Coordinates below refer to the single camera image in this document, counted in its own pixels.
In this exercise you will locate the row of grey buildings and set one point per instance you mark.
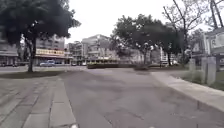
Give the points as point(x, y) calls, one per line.
point(90, 48)

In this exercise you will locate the bare branched tree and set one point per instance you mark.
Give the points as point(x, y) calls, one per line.
point(186, 16)

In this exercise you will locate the grey asphalt road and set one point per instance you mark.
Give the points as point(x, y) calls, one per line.
point(13, 69)

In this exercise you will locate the low grey building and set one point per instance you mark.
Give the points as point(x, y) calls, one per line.
point(8, 51)

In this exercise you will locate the pale concrete kerb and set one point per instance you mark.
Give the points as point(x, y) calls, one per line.
point(196, 91)

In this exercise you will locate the low dark hedge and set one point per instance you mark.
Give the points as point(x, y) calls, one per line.
point(101, 65)

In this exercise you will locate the building with pale sign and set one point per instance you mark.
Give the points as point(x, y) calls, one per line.
point(215, 45)

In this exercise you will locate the pale car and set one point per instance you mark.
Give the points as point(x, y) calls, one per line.
point(47, 63)

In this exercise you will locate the grey stone pillars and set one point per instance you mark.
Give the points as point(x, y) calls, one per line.
point(206, 69)

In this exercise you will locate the broad dark green tree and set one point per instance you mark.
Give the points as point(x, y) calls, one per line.
point(146, 33)

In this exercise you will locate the building with yellow sign band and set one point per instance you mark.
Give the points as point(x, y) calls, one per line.
point(50, 50)

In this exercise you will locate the large dark leafy tree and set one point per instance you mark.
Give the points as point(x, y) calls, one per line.
point(31, 20)

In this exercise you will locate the grass strip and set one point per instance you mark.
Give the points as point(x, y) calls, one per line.
point(200, 78)

